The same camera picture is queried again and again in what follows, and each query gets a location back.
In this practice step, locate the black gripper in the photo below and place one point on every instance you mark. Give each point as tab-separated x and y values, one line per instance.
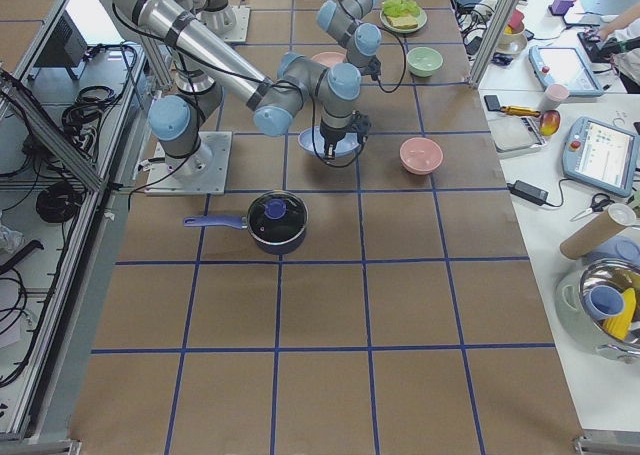
332	137

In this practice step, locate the blue plate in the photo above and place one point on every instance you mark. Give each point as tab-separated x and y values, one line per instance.
312	142

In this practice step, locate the pink plate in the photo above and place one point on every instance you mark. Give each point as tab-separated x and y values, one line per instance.
328	59

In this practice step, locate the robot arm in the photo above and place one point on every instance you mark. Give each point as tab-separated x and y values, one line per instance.
186	27
342	20

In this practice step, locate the person's hand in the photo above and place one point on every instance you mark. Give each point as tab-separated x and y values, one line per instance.
606	30

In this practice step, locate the pink bowl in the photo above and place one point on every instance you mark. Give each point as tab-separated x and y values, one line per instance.
420	156

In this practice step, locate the dark blue saucepan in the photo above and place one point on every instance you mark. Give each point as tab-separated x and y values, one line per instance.
277	221

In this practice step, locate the green bowl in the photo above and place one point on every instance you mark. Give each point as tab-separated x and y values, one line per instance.
424	61

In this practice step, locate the green plate with sandwich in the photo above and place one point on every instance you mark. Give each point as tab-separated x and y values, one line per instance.
402	16

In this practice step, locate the black phone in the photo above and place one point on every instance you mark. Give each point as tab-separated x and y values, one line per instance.
492	103

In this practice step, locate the digital kitchen scale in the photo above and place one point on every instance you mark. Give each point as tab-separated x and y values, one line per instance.
515	136

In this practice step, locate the black power adapter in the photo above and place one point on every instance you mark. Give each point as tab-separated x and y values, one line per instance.
528	192

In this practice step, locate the white bowl with fruit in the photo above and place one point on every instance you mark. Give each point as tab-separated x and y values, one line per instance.
513	32

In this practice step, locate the red yellow mango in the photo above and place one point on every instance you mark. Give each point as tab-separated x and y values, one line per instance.
549	122

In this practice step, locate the white paper cup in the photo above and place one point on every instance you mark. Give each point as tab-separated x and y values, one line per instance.
554	95

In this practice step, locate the cardboard tube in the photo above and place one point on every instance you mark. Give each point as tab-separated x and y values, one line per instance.
616	218

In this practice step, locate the teach pendant with screen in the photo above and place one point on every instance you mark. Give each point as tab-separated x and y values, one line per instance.
601	155

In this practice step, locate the purple block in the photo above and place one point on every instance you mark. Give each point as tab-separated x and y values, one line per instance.
560	7

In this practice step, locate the scissors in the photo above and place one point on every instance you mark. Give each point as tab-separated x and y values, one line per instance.
599	202

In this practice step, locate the blue cup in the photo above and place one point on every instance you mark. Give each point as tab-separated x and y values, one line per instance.
603	302

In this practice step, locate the steel mixing bowl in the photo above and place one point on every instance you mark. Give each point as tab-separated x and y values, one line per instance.
620	275

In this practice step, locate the yellow corn toy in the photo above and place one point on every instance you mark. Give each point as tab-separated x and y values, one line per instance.
618	326

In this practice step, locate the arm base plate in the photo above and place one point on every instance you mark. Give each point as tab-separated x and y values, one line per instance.
205	172
230	24

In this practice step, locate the orange handled screwdriver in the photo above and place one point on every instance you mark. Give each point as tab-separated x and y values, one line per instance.
520	111

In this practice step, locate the aluminium frame post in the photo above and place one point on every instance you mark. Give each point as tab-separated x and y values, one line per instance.
502	14

